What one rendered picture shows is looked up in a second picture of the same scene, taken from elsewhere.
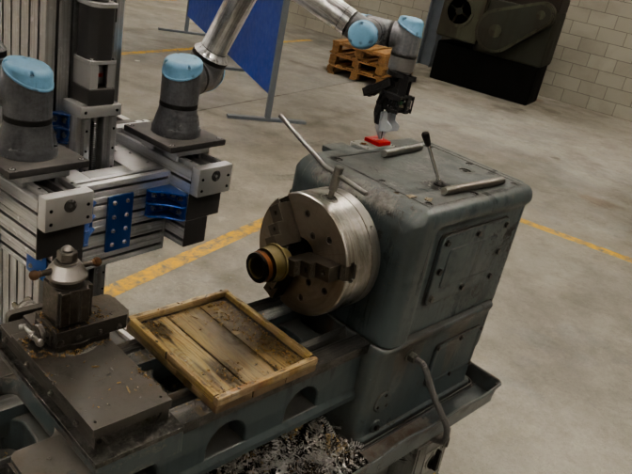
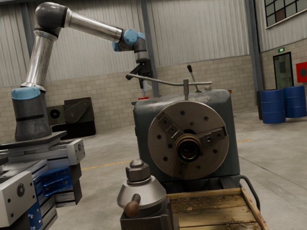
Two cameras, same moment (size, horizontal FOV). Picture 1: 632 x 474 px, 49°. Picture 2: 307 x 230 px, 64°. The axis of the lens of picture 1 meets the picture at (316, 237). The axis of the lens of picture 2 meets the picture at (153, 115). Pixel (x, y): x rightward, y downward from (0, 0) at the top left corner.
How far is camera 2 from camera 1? 1.18 m
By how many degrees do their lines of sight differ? 37
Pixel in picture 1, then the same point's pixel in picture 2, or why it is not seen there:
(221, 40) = (40, 75)
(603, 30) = (104, 103)
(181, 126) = (41, 128)
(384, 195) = (197, 95)
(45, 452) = not seen: outside the picture
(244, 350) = (211, 211)
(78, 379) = not seen: outside the picture
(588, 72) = (107, 117)
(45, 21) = not seen: outside the picture
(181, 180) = (59, 159)
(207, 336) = (183, 220)
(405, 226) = (223, 99)
